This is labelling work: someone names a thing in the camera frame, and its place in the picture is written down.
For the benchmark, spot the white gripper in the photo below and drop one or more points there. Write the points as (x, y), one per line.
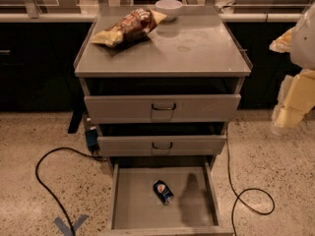
(304, 48)

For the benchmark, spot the blue pepsi can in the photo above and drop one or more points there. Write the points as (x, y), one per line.
(163, 192)

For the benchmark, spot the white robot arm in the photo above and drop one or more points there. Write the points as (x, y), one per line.
(297, 93)

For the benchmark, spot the grey drawer cabinet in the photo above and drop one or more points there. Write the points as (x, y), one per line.
(194, 54)

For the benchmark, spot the grey middle drawer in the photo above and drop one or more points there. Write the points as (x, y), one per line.
(161, 145)

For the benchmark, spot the grey drawer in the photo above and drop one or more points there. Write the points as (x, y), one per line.
(162, 108)
(135, 209)
(161, 145)

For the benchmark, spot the grey top drawer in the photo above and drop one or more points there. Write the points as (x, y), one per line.
(162, 108)

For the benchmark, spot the grey bottom drawer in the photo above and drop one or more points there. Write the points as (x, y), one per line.
(135, 209)

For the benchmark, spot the dark counter cabinets background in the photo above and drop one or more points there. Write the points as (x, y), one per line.
(37, 73)

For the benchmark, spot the white bowl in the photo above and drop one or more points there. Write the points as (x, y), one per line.
(171, 8)

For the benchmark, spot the brown chip bag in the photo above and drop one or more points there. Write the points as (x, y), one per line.
(136, 25)

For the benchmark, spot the blue power adapter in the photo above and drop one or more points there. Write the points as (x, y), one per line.
(91, 140)

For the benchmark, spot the blue tape floor mark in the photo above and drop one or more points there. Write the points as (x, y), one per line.
(68, 230)

